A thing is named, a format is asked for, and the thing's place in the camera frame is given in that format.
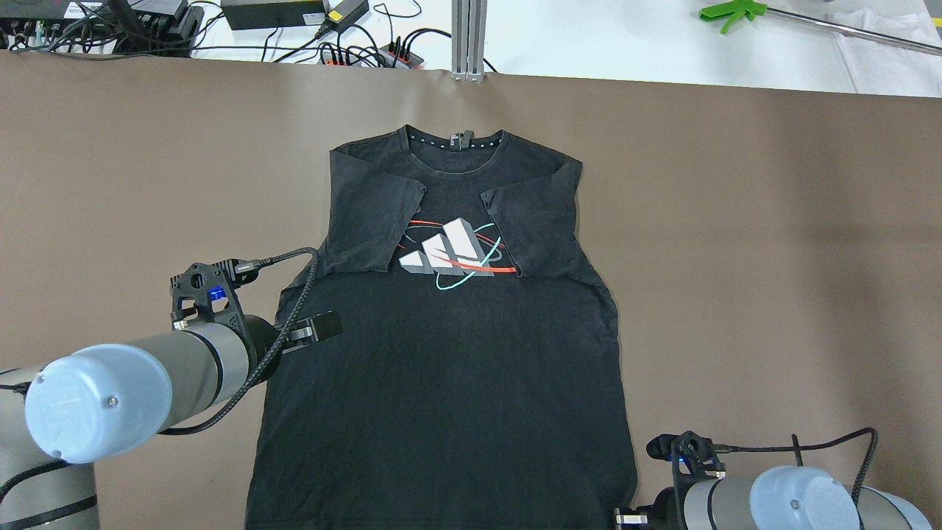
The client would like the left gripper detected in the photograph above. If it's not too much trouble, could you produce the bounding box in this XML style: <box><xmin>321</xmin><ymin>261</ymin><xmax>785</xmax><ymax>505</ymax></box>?
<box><xmin>242</xmin><ymin>310</ymin><xmax>343</xmax><ymax>384</ymax></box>

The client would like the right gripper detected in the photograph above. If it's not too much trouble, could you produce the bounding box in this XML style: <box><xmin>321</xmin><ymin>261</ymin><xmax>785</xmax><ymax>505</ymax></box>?
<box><xmin>615</xmin><ymin>487</ymin><xmax>686</xmax><ymax>530</ymax></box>

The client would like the black printed t-shirt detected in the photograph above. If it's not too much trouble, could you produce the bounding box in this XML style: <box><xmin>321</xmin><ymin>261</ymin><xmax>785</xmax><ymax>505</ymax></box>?
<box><xmin>245</xmin><ymin>125</ymin><xmax>638</xmax><ymax>529</ymax></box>

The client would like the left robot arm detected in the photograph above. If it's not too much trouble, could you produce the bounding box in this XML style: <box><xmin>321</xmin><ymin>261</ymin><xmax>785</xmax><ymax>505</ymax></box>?
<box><xmin>1</xmin><ymin>311</ymin><xmax>342</xmax><ymax>529</ymax></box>

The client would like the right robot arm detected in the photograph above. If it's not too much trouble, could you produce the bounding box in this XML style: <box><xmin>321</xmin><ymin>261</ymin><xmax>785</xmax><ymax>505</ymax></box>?
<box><xmin>615</xmin><ymin>466</ymin><xmax>932</xmax><ymax>529</ymax></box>

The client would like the red black power strip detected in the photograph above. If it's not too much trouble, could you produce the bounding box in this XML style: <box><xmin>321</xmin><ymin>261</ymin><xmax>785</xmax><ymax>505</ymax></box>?
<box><xmin>314</xmin><ymin>43</ymin><xmax>426</xmax><ymax>69</ymax></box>

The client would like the black power adapter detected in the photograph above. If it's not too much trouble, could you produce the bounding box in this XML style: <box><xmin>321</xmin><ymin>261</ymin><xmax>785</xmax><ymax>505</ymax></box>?
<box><xmin>219</xmin><ymin>1</ymin><xmax>329</xmax><ymax>31</ymax></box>

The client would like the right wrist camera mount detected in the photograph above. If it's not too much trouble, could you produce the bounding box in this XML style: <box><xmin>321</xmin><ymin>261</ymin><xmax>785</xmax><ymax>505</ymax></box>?
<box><xmin>645</xmin><ymin>431</ymin><xmax>728</xmax><ymax>485</ymax></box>

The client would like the aluminium frame post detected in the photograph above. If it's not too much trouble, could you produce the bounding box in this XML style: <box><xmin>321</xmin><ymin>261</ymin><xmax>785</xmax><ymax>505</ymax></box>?
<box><xmin>450</xmin><ymin>0</ymin><xmax>488</xmax><ymax>83</ymax></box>

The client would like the green handled grabber tool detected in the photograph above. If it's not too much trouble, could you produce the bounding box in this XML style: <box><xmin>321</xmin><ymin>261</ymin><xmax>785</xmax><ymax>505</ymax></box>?
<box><xmin>698</xmin><ymin>1</ymin><xmax>941</xmax><ymax>57</ymax></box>

